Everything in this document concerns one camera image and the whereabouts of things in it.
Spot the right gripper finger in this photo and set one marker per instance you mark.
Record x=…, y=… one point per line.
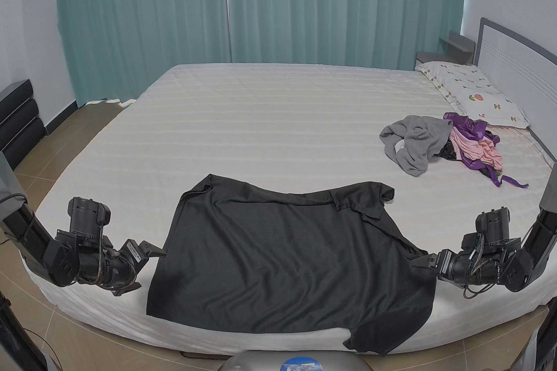
x=426, y=262

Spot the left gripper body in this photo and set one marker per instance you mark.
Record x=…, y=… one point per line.
x=113, y=269

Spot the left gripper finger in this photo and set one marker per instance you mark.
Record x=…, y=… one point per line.
x=126, y=289
x=154, y=249

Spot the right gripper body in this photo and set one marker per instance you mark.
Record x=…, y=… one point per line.
x=461, y=267

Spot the black T-shirt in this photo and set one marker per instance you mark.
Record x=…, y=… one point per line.
x=283, y=265

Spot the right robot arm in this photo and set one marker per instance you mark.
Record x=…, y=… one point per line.
x=518, y=269

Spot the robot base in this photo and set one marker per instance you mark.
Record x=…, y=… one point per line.
x=261, y=362

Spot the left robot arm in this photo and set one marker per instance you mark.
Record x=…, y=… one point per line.
x=56, y=260

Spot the pile of clothes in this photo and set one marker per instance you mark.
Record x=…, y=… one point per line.
x=474, y=147

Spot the bed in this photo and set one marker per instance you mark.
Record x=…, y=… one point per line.
x=261, y=121

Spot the grey garment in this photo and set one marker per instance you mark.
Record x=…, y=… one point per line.
x=417, y=143

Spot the white printed pillow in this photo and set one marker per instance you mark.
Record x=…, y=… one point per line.
x=474, y=93

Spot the black chest of drawers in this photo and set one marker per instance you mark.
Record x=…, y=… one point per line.
x=17, y=117

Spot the grey bedside table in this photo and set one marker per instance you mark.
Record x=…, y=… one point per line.
x=448, y=49

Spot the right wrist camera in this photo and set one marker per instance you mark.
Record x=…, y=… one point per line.
x=470, y=241

